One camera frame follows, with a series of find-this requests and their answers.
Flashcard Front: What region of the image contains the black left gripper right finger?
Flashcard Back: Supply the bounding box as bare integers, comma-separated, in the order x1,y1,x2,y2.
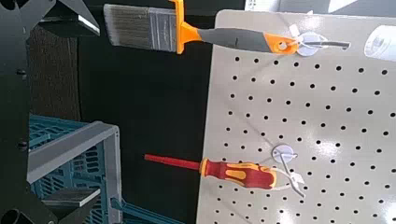
31,0,101,38

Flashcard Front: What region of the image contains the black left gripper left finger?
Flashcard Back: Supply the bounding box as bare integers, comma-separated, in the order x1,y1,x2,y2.
36,187,102,224

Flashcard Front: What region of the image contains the blue crate with grey rim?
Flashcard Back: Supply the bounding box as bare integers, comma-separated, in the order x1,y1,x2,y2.
27,114,123,224

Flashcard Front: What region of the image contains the black back panel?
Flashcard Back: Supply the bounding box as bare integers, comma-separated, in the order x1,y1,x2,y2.
78,0,247,224

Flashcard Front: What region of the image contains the red yellow screwdriver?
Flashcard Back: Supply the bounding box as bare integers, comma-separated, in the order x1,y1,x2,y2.
144,153,278,190

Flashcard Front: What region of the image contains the white printed sign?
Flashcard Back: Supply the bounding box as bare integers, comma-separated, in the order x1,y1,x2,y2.
244,0,282,13

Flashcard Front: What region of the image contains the white zip tie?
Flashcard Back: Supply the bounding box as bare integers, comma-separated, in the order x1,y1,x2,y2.
288,23,303,48
267,166,306,191

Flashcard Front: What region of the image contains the white disc metal peg hook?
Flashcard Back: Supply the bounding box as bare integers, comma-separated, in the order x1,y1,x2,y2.
271,143,307,199
295,31,352,58

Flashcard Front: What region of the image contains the white perforated pegboard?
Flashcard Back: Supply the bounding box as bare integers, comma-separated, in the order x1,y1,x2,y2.
195,8,396,224

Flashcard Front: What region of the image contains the orange grey handled paint brush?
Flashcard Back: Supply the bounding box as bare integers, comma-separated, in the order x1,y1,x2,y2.
103,0,301,56

